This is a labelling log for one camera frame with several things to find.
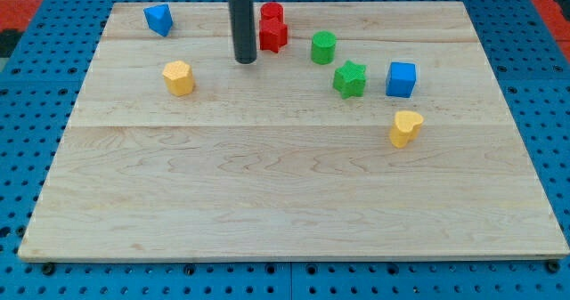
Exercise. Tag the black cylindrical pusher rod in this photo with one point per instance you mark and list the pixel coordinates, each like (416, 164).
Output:
(243, 30)

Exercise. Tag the red cylinder block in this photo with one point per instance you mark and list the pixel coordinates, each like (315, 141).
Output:
(272, 10)

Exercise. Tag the red star block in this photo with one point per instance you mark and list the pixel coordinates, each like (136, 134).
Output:
(273, 35)

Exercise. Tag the blue triangle block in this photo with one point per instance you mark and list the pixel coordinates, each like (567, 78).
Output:
(159, 18)

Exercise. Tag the green cylinder block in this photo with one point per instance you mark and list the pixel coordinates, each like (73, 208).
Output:
(323, 47)

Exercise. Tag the yellow hexagon block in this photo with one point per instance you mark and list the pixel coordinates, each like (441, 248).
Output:
(178, 78)

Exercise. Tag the green star block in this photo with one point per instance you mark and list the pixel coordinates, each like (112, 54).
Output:
(350, 79)

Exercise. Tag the light wooden board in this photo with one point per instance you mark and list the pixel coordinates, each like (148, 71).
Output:
(266, 162)

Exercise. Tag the blue cube block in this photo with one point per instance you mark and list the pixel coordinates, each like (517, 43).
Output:
(401, 79)

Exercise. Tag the yellow heart block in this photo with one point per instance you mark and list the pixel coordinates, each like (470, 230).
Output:
(405, 127)

